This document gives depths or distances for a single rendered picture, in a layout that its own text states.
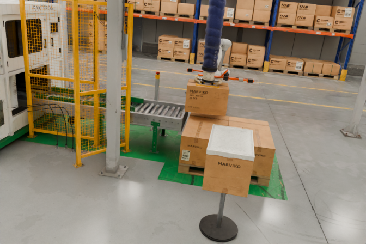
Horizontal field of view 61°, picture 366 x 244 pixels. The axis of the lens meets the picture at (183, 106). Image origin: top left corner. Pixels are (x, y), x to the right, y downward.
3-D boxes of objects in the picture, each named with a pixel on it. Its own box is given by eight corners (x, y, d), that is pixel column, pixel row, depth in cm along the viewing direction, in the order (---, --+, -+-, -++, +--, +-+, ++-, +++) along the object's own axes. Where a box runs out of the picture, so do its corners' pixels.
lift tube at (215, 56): (200, 71, 442) (209, -7, 409) (202, 67, 463) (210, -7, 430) (216, 72, 440) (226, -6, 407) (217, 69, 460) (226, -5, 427)
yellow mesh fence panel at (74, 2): (75, 168, 410) (71, -1, 342) (72, 165, 416) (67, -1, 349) (131, 151, 467) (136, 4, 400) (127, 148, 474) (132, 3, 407)
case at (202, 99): (184, 111, 456) (187, 85, 443) (186, 103, 494) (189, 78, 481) (225, 116, 452) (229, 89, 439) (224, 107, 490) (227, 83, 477)
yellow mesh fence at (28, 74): (26, 136, 482) (14, -8, 415) (30, 134, 491) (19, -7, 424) (98, 148, 468) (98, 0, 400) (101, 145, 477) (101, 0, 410)
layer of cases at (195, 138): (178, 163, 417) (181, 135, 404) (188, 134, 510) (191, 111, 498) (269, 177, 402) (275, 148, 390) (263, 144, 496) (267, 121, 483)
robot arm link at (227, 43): (207, 80, 542) (218, 79, 552) (212, 84, 530) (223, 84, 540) (218, 37, 507) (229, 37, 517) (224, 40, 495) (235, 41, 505)
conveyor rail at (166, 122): (31, 110, 480) (30, 98, 474) (33, 109, 484) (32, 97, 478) (179, 131, 452) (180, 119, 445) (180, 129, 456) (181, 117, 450)
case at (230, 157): (247, 197, 272) (254, 156, 259) (201, 189, 278) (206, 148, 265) (246, 164, 329) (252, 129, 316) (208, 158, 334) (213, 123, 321)
